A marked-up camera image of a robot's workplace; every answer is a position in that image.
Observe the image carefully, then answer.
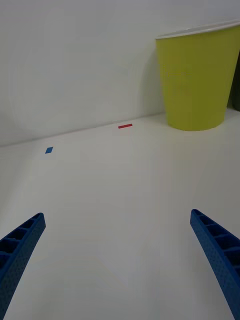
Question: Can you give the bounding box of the dark green plastic waste bin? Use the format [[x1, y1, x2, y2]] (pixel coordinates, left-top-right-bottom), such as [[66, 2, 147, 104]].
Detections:
[[226, 49, 240, 112]]

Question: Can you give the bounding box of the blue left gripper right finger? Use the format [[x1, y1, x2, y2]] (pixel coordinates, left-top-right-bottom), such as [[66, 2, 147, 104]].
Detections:
[[189, 208, 240, 320]]

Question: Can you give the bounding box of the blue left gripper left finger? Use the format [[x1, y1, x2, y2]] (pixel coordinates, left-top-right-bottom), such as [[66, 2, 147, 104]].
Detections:
[[0, 212, 47, 320]]

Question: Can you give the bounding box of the yellow-green plastic waste bin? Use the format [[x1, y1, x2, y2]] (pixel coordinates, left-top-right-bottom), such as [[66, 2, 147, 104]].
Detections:
[[154, 19, 240, 132]]

